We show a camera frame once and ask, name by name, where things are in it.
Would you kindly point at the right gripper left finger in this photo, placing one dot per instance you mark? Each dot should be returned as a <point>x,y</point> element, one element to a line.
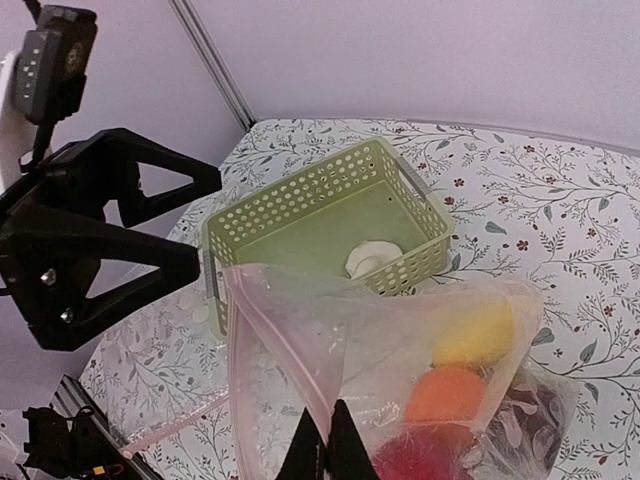
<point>305,457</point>

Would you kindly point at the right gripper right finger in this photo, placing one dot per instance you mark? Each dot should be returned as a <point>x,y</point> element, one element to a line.
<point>347,456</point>

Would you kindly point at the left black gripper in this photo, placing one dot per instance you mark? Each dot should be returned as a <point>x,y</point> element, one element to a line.
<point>54,235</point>

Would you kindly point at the red toy apple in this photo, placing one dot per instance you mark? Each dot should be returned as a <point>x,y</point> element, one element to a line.
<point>419,454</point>

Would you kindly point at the clear zip top bag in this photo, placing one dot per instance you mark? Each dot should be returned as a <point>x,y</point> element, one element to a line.
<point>300,341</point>

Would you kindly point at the orange toy orange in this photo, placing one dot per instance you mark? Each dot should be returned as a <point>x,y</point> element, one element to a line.
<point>443,396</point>

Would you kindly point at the yellow toy mango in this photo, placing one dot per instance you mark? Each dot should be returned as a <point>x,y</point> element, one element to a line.
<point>478,338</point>

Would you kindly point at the dark red toy fruit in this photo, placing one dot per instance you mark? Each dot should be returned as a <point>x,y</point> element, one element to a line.
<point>523,439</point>

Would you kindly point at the white toy garlic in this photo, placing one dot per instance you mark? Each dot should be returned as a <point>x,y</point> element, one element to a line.
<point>370,256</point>

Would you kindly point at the left clear dotted bag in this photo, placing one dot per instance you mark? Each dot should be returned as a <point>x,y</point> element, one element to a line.
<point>165,365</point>

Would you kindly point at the green perforated plastic basket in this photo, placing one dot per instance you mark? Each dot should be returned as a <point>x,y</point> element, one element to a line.
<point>312,220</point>

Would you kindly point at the floral table mat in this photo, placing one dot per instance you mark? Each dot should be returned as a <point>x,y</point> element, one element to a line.
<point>563,214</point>

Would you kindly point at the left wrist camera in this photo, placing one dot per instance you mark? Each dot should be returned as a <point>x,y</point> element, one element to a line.
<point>42,84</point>

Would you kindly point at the left aluminium frame post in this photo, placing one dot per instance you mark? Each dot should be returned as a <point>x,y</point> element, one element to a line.
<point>200,38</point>

